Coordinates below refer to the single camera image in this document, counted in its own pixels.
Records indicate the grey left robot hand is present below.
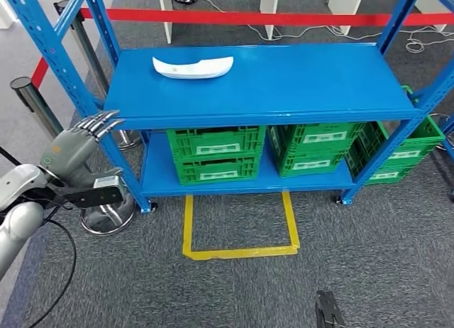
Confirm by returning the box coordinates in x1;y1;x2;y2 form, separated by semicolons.
38;109;124;189

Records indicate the white curved plastic part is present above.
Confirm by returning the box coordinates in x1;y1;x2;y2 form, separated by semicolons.
152;56;235;80

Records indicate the blue metal shelf rack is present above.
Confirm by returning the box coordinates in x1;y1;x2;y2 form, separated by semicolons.
0;0;454;215

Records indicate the green plastic crate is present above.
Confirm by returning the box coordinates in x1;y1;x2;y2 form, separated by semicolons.
174;154;263;186
267;122;367;161
345;147;414;186
271;144;351;179
358;84;446;169
167;126;267;163

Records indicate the red barrier belt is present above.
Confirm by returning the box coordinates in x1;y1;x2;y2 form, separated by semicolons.
31;7;454;89

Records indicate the chrome stanchion base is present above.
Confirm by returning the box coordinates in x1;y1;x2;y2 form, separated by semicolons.
430;113;454;151

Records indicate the blue neighbouring rack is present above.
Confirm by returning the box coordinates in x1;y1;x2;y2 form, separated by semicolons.
440;115;454;204

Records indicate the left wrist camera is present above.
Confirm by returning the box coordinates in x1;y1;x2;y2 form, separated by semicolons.
53;175;125;209

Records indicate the black stanchion post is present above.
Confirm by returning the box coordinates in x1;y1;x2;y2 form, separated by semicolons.
0;146;22;168

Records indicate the chrome stanchion post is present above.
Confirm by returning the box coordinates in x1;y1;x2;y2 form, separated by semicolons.
10;76;137;236
54;0;143;151

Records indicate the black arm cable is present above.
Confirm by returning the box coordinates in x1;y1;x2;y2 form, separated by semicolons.
28;208;78;328

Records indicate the white floor cable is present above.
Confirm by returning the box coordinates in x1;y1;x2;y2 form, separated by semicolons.
197;0;454;54

